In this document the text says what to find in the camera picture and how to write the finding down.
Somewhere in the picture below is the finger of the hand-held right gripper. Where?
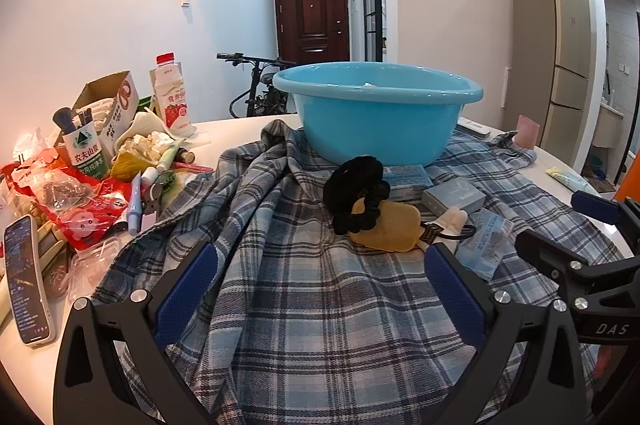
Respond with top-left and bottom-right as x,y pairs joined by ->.
515,229 -> 640,306
571,190 -> 640,251

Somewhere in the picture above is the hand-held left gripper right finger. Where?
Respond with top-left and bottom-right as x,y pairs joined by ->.
424,242 -> 601,425

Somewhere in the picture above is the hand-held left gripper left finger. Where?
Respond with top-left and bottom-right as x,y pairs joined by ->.
52,240 -> 221,425

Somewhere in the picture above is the blue clear packet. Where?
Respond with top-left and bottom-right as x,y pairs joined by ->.
457,207 -> 516,282

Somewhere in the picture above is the tan yellow pouch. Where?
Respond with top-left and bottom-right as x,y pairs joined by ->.
348,199 -> 425,254

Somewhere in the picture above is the grey-blue small box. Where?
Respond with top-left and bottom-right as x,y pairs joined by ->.
421,182 -> 486,217

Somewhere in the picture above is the blue box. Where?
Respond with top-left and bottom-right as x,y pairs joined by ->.
382,165 -> 435,203

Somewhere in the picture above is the black fluffy scrunchie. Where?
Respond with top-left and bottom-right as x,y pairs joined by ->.
322,156 -> 392,236

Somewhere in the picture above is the blue plastic basin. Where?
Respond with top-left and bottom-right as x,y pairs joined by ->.
272,62 -> 484,168

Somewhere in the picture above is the pale green tube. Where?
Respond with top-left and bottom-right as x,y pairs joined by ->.
546,167 -> 586,190

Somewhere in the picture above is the clear plastic tray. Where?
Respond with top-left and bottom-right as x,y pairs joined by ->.
67,237 -> 132,302

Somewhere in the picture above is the pink cup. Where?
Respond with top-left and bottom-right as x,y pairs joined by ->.
515,115 -> 541,150

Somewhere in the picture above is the lilac pen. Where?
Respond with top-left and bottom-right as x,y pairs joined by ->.
127,172 -> 143,234

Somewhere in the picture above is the blue plaid cloth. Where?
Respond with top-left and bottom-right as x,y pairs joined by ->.
92,119 -> 618,425

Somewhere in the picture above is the red snack bag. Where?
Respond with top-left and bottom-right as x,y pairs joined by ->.
0,162 -> 133,251

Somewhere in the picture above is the white remote control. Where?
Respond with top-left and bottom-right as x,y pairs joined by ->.
457,117 -> 491,140

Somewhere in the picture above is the beige refrigerator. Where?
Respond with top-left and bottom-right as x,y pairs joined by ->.
509,0 -> 606,166

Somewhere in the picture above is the crumpled white tissue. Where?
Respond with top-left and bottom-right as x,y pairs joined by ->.
120,132 -> 173,160

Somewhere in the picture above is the smartphone in beige case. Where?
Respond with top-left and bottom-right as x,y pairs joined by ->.
4,215 -> 57,348

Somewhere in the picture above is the milk bottle with red cap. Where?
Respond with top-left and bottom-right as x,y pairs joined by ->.
152,52 -> 197,138

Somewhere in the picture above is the open cardboard box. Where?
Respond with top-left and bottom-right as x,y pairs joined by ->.
72,71 -> 140,156

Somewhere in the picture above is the black folding bicycle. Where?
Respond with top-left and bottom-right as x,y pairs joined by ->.
216,52 -> 301,118

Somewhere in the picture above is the makeup brush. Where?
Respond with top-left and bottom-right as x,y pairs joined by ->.
54,107 -> 76,136

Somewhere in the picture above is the dark red entrance door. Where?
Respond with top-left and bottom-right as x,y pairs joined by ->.
273,0 -> 351,66

